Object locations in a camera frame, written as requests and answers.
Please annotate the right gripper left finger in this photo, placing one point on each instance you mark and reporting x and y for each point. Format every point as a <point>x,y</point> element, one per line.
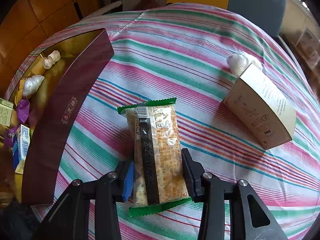
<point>69,216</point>

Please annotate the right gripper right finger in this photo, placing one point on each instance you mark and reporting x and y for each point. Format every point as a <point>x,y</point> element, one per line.
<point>250,218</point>

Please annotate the green cracker packet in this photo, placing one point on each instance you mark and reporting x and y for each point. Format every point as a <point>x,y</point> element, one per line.
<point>158,171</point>

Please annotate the blue tissue pack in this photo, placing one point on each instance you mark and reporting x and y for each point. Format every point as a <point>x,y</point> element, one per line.
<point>21,142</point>

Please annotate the white cardboard box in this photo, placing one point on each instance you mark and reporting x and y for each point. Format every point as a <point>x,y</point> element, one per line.
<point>262,107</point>

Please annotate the purple triangular snack packet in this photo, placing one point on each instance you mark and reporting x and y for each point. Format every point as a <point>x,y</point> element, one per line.
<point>23,110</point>

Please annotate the green medicine box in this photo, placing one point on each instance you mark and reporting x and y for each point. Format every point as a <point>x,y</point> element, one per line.
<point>6,108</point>

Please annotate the white plastic bag ball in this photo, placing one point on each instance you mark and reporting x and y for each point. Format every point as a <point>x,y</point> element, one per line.
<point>31,85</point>

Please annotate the cream knotted sock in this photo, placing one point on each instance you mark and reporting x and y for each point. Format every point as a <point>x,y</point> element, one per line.
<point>51,59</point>

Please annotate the striped bed sheet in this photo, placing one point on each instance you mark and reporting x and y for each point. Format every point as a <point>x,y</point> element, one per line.
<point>181,51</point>

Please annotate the gold tin box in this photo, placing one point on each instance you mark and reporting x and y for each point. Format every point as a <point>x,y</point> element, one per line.
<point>54,108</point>

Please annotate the white box on shelf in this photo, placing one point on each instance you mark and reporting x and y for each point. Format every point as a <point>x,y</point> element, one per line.
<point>307,43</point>

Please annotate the dark red pillow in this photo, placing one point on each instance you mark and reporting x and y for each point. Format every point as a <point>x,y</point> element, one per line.
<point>146,5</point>

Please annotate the orange wooden wardrobe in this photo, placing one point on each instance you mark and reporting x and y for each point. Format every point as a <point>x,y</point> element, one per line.
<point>29,22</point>

